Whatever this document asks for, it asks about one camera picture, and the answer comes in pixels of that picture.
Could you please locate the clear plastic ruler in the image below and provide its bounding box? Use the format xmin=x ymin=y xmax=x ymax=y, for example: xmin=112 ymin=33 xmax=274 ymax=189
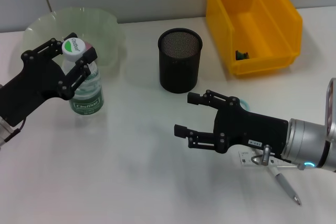
xmin=237 ymin=150 xmax=300 ymax=169

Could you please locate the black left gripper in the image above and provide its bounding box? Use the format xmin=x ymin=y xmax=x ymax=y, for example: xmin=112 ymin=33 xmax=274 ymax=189
xmin=0 ymin=33 xmax=98 ymax=127

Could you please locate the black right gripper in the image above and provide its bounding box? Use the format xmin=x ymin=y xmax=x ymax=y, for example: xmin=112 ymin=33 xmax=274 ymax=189
xmin=173 ymin=90 xmax=290 ymax=157

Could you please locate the pale green glass fruit bowl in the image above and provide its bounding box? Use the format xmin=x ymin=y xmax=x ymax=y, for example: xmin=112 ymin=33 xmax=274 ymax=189
xmin=20 ymin=6 xmax=126 ymax=78

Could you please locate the silver white pen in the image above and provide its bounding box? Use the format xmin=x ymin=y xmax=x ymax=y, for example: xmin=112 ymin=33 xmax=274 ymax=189
xmin=249 ymin=149 xmax=302 ymax=206

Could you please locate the clear green-label water bottle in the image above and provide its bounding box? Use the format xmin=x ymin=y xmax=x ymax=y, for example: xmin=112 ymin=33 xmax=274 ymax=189
xmin=61 ymin=37 xmax=104 ymax=116

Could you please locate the yellow plastic bin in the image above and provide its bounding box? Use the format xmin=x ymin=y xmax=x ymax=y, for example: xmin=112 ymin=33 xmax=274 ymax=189
xmin=204 ymin=0 xmax=303 ymax=78

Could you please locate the black mesh pen holder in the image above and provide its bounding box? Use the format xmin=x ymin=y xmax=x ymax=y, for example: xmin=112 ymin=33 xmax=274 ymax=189
xmin=157 ymin=27 xmax=203 ymax=94

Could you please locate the right gripper cable with plug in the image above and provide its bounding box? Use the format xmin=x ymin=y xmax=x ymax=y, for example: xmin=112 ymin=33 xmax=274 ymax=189
xmin=250 ymin=144 xmax=307 ymax=172

